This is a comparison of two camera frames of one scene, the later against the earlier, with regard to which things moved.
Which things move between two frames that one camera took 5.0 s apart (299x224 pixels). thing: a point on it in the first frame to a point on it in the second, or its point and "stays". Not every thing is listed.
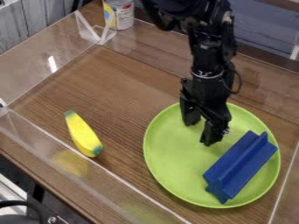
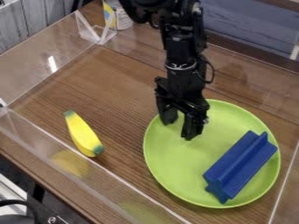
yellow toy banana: (82, 136) stays
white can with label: (117, 13) stays
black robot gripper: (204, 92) to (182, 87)
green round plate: (178, 159) stays
